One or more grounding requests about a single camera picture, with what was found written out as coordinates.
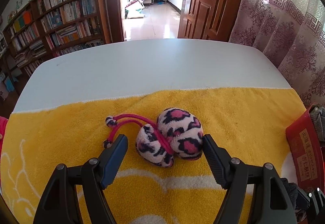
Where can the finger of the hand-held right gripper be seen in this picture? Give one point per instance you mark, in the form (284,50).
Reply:
(313,201)

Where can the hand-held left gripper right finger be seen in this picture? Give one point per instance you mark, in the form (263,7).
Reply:
(215,163)

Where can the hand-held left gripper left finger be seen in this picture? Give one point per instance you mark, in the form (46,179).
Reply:
(114,163)

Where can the black sock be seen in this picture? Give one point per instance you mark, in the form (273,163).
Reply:
(289,191)

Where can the red gift box container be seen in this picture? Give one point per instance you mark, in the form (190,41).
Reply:
(304,153)

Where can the grey ribbed sock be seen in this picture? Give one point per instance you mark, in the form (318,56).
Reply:
(318,118)

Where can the yellow white patterned towel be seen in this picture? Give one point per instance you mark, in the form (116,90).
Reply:
(76,132)

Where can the red blanket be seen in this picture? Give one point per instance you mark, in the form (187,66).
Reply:
(2,125)

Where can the blue storage box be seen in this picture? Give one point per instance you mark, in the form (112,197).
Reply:
(9,84)

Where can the brown wooden bookshelf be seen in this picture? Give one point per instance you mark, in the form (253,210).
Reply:
(102,15)

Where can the white green floor cushion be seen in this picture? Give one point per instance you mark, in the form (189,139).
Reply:
(134,12)

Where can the purple patterned lace curtain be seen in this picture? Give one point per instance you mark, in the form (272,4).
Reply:
(279,23)

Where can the rows of books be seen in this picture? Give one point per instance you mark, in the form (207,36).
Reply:
(68,8)

